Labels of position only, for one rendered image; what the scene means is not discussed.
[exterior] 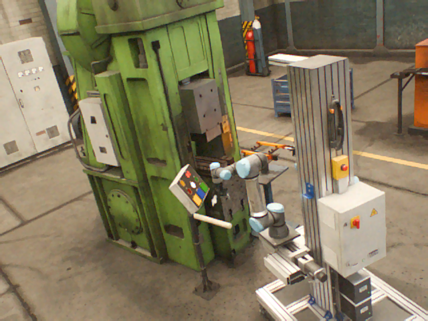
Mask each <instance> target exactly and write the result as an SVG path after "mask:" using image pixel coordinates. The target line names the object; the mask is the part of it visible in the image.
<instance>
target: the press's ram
mask: <svg viewBox="0 0 428 321"><path fill-rule="evenodd" d="M190 81H191V83H189V84H186V85H183V86H180V89H181V95H182V98H183V104H184V108H185V114H186V117H187V124H188V127H189V132H192V133H198V134H203V133H204V132H206V130H209V129H211V128H213V127H215V126H217V125H218V124H221V123H222V122H223V118H222V114H221V107H220V102H219V95H218V91H217V84H216V79H190Z"/></svg>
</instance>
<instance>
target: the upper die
mask: <svg viewBox="0 0 428 321"><path fill-rule="evenodd" d="M220 134H221V127H220V124H218V125H217V126H215V127H213V128H211V129H209V130H206V132H204V133H203V134H198V133H192V132H190V137H191V140H200V141H205V142H208V141H209V140H211V139H213V138H215V137H216V136H218V135H220Z"/></svg>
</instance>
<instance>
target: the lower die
mask: <svg viewBox="0 0 428 321"><path fill-rule="evenodd" d="M195 158H199V159H203V160H207V161H215V162H219V163H223V164H222V165H220V167H221V168H223V169H224V168H225V167H227V161H225V160H224V161H222V160H217V159H216V160H215V159H211V158H205V157H200V156H195ZM195 162H196V165H197V164H198V165H199V166H200V168H199V166H198V165H197V171H198V172H199V173H200V169H201V172H202V173H204V171H205V174H207V171H208V173H209V175H211V170H210V164H211V163H208V162H204V161H199V160H195ZM201 165H202V166H201ZM204 165H205V166H206V168H205V167H203V166H204ZM208 166H209V167H208ZM203 168H204V171H203Z"/></svg>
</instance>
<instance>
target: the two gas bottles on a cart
mask: <svg viewBox="0 0 428 321"><path fill-rule="evenodd" d="M259 17H260V14H258V15H255V21H254V22H253V25H249V26H248V27H246V28H241V29H249V32H247V35H246V37H245V39H243V37H242V34H241V38H242V44H243V41H247V42H246V45H247V50H248V53H247V55H248V56H249V58H248V59H246V58H245V64H246V60H249V65H250V66H247V64H246V67H245V74H246V75H247V76H248V75H261V76H267V75H268V74H270V72H271V70H269V68H268V67H267V66H266V65H265V56H264V46H263V39H262V34H261V25H260V23H259V22H258V21H259V19H258V21H257V18H259ZM241 29H240V33H241ZM250 29H251V30H250ZM252 29H253V30H252ZM243 52H244V56H245V50H244V45H243Z"/></svg>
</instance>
